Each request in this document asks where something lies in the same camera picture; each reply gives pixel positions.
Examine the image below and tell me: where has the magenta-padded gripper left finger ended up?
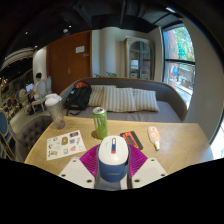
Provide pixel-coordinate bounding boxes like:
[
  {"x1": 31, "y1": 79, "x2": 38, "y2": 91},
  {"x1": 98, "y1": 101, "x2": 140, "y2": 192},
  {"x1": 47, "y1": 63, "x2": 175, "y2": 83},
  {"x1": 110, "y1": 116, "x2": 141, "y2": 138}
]
[{"x1": 58, "y1": 143, "x2": 101, "y2": 190}]

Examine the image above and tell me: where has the blue upholstered chair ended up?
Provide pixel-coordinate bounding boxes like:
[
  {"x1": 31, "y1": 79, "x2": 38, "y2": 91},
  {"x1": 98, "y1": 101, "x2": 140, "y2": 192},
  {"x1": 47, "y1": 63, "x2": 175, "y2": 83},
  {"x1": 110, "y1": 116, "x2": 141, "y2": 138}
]
[{"x1": 0, "y1": 107, "x2": 16, "y2": 162}]

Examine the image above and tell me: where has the grey tufted armchair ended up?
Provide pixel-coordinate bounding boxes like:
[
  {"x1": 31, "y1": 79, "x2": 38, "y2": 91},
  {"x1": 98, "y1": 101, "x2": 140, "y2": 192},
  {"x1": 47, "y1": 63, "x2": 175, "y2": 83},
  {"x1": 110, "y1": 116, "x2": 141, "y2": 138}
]
[{"x1": 14, "y1": 114, "x2": 53, "y2": 162}]

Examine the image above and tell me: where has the green drink can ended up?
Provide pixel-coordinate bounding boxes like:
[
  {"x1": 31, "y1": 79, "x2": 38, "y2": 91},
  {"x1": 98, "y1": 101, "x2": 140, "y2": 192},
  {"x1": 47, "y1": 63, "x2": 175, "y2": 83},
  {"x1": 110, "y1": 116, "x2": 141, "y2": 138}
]
[{"x1": 92, "y1": 106, "x2": 109, "y2": 141}]

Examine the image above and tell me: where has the clear shaker bottle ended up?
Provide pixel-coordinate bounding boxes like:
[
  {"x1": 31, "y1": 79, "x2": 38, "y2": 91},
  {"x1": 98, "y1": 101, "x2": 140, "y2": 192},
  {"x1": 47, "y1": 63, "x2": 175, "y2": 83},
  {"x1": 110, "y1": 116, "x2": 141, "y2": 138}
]
[{"x1": 44, "y1": 93, "x2": 67, "y2": 131}]

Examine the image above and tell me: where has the open laptop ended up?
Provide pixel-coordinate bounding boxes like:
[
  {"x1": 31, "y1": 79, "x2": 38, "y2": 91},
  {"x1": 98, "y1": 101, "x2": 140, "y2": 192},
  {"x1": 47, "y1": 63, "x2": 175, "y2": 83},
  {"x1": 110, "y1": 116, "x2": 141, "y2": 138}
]
[{"x1": 25, "y1": 82, "x2": 36, "y2": 94}]

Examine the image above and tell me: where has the striped beige pillow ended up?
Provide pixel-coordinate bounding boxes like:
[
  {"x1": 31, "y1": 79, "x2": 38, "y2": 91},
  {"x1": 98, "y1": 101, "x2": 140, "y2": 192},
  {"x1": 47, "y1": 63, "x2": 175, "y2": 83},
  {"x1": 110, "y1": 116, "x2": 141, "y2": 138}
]
[
  {"x1": 132, "y1": 88, "x2": 161, "y2": 113},
  {"x1": 87, "y1": 84, "x2": 117, "y2": 108},
  {"x1": 101, "y1": 86, "x2": 138, "y2": 114}
]

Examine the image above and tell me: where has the white and blue computer mouse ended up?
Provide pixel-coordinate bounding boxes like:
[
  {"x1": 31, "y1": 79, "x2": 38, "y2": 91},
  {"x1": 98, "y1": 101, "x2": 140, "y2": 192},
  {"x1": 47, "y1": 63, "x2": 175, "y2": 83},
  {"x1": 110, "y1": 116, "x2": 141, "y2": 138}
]
[{"x1": 96, "y1": 134, "x2": 131, "y2": 183}]

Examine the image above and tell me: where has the white sticker sheet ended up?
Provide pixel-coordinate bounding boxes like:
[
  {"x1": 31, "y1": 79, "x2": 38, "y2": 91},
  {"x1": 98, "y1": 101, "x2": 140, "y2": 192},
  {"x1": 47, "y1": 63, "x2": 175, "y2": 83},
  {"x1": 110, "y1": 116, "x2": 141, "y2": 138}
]
[{"x1": 45, "y1": 129, "x2": 87, "y2": 162}]

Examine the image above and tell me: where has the grey curved sofa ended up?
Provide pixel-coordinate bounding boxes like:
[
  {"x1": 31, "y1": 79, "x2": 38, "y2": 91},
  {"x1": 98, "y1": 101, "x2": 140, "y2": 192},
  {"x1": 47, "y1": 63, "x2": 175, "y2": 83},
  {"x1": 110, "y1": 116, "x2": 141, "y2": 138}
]
[{"x1": 58, "y1": 76, "x2": 189, "y2": 123}]

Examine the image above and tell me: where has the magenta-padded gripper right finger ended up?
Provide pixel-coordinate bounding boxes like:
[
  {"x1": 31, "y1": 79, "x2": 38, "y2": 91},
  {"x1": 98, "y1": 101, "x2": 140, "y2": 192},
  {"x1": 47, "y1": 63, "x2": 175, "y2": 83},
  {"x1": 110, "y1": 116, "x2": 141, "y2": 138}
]
[{"x1": 127, "y1": 143, "x2": 169, "y2": 190}]

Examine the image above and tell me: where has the black and orange flat box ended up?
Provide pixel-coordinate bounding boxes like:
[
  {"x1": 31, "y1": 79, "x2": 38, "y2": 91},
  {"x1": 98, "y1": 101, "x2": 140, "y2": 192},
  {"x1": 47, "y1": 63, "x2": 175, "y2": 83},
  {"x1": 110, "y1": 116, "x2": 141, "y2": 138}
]
[{"x1": 119, "y1": 130, "x2": 145, "y2": 151}]

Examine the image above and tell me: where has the white and orange spray bottle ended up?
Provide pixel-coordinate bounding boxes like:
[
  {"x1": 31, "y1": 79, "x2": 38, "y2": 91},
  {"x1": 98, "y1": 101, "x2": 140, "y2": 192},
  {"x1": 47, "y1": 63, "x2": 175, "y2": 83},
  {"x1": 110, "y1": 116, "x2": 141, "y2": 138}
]
[{"x1": 147, "y1": 125, "x2": 162, "y2": 151}]

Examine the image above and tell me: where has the dark-framed glass window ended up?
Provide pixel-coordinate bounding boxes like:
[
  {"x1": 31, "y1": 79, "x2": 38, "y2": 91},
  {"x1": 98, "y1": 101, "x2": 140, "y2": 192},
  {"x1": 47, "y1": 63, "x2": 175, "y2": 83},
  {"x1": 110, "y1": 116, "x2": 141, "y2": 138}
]
[{"x1": 161, "y1": 23, "x2": 197, "y2": 108}]

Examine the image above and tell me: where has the black and orange backpack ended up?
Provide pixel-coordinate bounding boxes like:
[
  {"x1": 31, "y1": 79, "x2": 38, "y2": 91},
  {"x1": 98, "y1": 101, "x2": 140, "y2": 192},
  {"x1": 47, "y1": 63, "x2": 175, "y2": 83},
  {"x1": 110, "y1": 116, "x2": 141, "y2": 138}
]
[{"x1": 64, "y1": 80, "x2": 93, "y2": 116}]

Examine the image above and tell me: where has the brown wooden door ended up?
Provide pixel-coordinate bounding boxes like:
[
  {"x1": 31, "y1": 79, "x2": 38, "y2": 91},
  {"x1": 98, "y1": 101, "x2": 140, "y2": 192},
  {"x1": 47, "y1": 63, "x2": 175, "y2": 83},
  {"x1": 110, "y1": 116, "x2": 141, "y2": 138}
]
[{"x1": 46, "y1": 30, "x2": 94, "y2": 96}]

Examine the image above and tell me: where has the person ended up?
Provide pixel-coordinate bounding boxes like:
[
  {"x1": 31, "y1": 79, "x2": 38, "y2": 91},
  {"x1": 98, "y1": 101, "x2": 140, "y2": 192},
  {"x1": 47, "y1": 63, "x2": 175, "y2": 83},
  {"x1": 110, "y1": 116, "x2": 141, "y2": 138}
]
[{"x1": 27, "y1": 72, "x2": 44, "y2": 115}]

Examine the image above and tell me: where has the grey glass-door cabinet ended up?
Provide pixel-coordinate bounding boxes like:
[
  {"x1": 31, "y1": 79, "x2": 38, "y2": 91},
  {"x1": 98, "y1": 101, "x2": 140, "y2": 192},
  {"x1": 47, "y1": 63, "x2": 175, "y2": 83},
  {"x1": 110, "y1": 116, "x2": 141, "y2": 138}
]
[{"x1": 123, "y1": 35, "x2": 155, "y2": 81}]

